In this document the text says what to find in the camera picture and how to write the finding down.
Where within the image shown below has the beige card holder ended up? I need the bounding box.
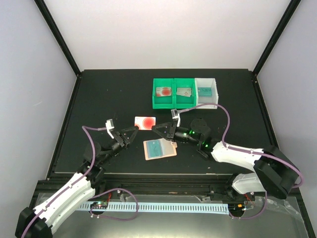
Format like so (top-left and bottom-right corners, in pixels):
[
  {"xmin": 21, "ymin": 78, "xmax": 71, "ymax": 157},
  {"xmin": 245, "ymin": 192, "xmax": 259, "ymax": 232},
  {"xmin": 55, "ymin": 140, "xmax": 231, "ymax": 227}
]
[{"xmin": 143, "ymin": 138, "xmax": 177, "ymax": 161}]

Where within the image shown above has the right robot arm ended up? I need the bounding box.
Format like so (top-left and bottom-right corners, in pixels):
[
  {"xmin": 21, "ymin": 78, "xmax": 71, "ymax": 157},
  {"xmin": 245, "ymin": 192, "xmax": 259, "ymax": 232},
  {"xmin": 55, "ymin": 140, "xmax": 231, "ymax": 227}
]
[{"xmin": 152, "ymin": 119, "xmax": 299, "ymax": 200}]

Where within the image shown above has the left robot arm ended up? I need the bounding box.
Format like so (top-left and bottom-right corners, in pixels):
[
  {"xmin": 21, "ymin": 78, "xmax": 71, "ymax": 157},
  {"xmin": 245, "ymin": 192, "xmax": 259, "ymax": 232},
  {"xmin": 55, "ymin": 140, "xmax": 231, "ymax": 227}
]
[{"xmin": 15, "ymin": 120, "xmax": 139, "ymax": 238}]

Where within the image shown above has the teal card in holder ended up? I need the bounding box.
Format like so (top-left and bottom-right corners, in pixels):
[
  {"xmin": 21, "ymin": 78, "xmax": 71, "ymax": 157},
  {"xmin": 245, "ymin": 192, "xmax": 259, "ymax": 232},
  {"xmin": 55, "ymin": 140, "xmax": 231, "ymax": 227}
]
[{"xmin": 146, "ymin": 140, "xmax": 162, "ymax": 159}]

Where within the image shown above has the red circle card in bin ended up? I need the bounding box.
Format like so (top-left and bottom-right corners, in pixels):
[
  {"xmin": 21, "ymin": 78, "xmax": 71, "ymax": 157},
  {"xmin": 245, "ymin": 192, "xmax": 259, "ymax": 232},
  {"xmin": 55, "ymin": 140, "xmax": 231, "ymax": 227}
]
[{"xmin": 155, "ymin": 87, "xmax": 164, "ymax": 97}]

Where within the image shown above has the grey patterned card in bin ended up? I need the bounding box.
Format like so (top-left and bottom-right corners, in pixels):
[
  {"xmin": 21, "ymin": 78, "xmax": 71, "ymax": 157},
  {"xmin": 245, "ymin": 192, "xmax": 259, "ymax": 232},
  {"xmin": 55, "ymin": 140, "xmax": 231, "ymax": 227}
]
[{"xmin": 176, "ymin": 87, "xmax": 192, "ymax": 97}]

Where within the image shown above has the teal card in bin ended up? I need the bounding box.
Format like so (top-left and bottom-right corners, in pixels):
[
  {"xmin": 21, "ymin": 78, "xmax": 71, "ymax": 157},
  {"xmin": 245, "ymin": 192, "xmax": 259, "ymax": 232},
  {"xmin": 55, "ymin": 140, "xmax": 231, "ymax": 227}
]
[{"xmin": 198, "ymin": 87, "xmax": 212, "ymax": 97}]

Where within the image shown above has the left green bin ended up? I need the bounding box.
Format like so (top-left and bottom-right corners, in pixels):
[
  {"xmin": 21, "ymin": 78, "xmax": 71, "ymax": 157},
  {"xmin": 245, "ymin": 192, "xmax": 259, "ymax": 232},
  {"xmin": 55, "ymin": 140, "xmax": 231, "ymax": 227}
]
[{"xmin": 152, "ymin": 78, "xmax": 176, "ymax": 110}]

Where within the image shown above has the green bin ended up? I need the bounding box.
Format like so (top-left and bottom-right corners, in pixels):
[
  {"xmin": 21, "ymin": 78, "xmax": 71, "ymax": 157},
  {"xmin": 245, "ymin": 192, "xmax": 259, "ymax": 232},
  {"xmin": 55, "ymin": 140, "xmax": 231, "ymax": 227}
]
[
  {"xmin": 152, "ymin": 78, "xmax": 176, "ymax": 110},
  {"xmin": 172, "ymin": 78, "xmax": 197, "ymax": 109}
]

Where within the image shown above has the middle green bin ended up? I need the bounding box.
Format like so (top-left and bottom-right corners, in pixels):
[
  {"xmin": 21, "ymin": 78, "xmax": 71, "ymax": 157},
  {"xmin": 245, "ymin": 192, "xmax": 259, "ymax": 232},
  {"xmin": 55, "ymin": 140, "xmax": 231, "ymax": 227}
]
[{"xmin": 172, "ymin": 78, "xmax": 197, "ymax": 109}]

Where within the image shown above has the white bin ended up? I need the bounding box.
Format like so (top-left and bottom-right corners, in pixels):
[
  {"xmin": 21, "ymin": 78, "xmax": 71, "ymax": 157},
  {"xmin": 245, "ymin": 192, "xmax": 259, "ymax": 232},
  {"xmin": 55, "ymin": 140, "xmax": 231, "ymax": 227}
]
[{"xmin": 195, "ymin": 78, "xmax": 219, "ymax": 109}]

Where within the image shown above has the left small circuit board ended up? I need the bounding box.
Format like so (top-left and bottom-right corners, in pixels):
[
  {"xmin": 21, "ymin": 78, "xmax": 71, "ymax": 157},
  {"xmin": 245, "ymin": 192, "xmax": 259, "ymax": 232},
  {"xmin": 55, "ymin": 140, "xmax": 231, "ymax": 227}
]
[{"xmin": 90, "ymin": 201, "xmax": 108, "ymax": 209}]

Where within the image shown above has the small circuit board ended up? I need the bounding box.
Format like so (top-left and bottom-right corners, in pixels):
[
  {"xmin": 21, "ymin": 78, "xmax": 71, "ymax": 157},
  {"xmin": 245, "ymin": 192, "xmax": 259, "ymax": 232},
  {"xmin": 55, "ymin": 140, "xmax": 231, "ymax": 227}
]
[
  {"xmin": 228, "ymin": 203, "xmax": 248, "ymax": 211},
  {"xmin": 90, "ymin": 201, "xmax": 108, "ymax": 209}
]

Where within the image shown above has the right small circuit board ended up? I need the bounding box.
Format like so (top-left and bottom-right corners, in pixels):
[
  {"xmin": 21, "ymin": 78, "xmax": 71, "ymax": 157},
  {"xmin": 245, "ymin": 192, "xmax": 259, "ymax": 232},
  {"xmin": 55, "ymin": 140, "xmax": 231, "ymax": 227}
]
[{"xmin": 228, "ymin": 203, "xmax": 248, "ymax": 211}]

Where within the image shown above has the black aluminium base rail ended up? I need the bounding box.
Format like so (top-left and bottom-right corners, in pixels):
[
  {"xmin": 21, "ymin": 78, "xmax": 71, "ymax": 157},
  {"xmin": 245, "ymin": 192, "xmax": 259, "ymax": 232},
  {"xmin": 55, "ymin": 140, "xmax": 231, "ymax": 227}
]
[{"xmin": 47, "ymin": 173, "xmax": 290, "ymax": 196}]

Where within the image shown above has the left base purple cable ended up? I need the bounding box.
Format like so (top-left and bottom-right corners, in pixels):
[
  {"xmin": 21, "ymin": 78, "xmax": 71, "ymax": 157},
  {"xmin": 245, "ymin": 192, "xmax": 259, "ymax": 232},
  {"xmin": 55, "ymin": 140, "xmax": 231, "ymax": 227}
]
[{"xmin": 89, "ymin": 187, "xmax": 140, "ymax": 221}]

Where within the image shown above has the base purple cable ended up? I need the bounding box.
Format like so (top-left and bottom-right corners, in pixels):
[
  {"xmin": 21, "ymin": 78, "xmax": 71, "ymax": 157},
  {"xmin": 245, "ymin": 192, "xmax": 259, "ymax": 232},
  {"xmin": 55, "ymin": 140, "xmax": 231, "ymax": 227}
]
[
  {"xmin": 89, "ymin": 187, "xmax": 140, "ymax": 221},
  {"xmin": 229, "ymin": 192, "xmax": 268, "ymax": 221}
]

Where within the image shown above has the white slotted cable duct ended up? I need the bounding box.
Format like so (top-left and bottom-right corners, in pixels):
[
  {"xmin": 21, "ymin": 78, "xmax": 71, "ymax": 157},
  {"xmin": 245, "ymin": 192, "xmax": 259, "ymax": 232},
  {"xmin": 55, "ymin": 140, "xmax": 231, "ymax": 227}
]
[{"xmin": 77, "ymin": 201, "xmax": 229, "ymax": 215}]

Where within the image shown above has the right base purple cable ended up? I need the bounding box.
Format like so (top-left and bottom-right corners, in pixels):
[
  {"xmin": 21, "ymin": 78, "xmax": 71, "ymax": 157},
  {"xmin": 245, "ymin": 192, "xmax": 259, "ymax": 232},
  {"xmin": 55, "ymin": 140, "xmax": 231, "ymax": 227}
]
[{"xmin": 229, "ymin": 192, "xmax": 268, "ymax": 221}]

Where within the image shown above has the right black frame post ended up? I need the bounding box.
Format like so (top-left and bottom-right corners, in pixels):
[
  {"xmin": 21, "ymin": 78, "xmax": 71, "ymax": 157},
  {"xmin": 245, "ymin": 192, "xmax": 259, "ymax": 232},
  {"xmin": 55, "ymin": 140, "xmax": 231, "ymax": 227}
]
[{"xmin": 253, "ymin": 0, "xmax": 301, "ymax": 76}]

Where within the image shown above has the black frame post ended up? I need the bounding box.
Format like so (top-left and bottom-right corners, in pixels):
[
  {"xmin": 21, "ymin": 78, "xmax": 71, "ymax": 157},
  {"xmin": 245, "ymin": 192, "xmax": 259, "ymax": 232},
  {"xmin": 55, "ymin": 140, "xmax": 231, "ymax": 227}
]
[
  {"xmin": 34, "ymin": 0, "xmax": 81, "ymax": 77},
  {"xmin": 253, "ymin": 0, "xmax": 301, "ymax": 76}
]

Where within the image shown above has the left black frame post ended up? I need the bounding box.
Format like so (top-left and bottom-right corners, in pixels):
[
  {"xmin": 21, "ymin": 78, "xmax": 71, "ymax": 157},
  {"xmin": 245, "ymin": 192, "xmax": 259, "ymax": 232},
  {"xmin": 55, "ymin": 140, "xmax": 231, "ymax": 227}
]
[{"xmin": 34, "ymin": 0, "xmax": 81, "ymax": 77}]

